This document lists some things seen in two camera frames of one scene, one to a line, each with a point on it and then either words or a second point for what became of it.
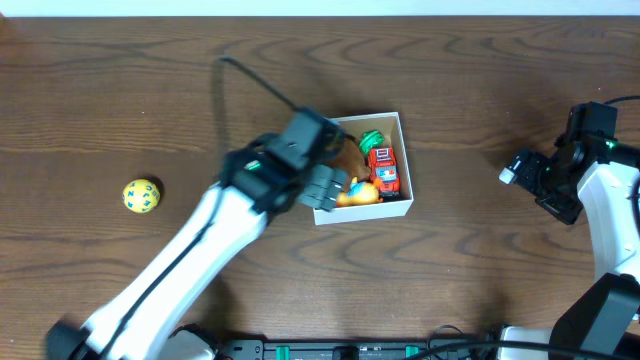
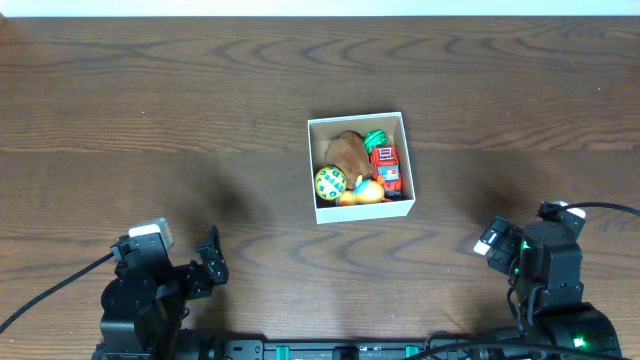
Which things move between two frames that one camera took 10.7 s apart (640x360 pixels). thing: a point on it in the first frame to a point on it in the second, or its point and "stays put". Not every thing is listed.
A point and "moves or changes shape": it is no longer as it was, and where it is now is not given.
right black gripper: x=523 y=172 to x=501 y=248
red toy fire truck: x=383 y=171 stays put
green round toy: x=371 y=139 stays put
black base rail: x=298 y=347 stays put
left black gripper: x=329 y=182 to x=201 y=273
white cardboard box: x=391 y=206 stays put
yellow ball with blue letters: x=141 y=196 moves or changes shape
